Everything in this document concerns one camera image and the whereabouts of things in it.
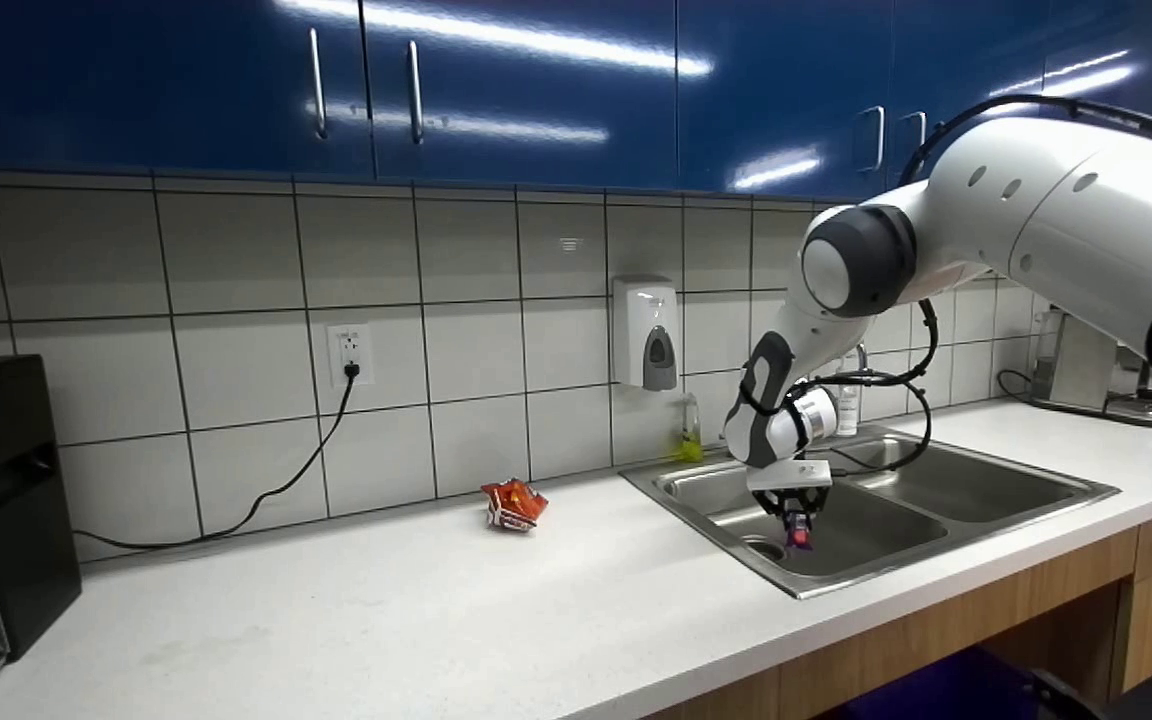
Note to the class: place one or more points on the white wall soap dispenser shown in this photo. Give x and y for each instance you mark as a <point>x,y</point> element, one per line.
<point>644,335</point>

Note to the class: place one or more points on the crumpled orange snack wrapper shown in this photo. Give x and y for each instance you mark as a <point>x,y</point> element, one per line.
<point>512,507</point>

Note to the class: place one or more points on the blue upper cabinet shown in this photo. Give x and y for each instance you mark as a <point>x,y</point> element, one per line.
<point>539,93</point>

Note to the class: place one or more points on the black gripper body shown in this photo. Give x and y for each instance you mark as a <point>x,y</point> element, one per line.
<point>794,502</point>

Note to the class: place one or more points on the silver espresso machine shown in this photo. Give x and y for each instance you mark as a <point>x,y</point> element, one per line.
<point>1079,374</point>

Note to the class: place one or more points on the green dish soap bottle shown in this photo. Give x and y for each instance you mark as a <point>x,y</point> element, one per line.
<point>688,441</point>

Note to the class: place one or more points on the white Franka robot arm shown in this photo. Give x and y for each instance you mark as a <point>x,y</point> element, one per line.
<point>1083,224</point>

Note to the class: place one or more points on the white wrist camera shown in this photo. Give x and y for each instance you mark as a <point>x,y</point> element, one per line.
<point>789,476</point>

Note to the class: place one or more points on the black box appliance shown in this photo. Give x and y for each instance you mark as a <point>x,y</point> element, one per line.
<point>21,502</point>

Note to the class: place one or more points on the white wall outlet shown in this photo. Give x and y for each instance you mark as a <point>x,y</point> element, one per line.
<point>350,351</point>

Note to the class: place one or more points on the stainless steel double sink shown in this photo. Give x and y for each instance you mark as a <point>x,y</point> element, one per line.
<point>949,493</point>

